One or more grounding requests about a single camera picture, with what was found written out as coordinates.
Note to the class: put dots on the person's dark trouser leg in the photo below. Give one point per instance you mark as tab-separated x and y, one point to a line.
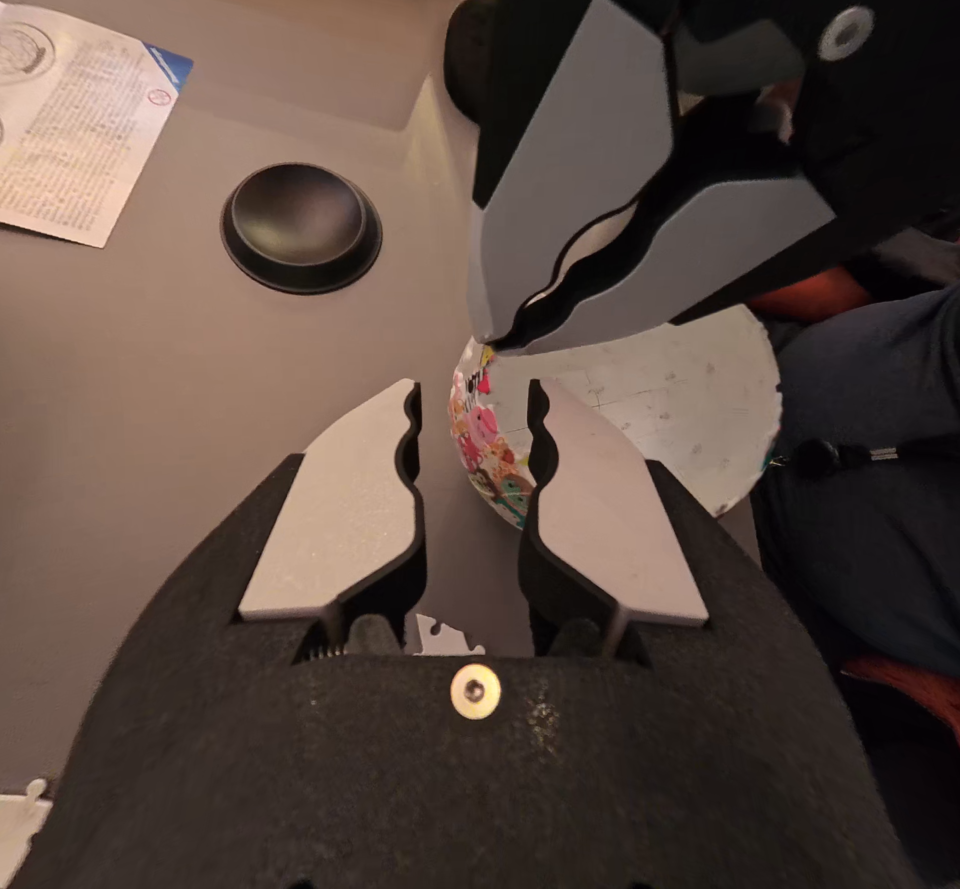
870	379

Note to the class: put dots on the white instruction sheet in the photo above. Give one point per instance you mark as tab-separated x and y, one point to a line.
75	124

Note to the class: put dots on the white puzzle pieces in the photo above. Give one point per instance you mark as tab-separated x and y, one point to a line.
442	638

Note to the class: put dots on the colourful cartoon puzzle ball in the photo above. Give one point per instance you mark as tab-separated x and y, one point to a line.
675	409

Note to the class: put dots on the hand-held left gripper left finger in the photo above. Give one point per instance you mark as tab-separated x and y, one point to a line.
337	529

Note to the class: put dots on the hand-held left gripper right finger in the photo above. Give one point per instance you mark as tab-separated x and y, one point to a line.
615	529

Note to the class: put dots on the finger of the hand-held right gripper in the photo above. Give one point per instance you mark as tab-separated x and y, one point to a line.
712	244
570	154

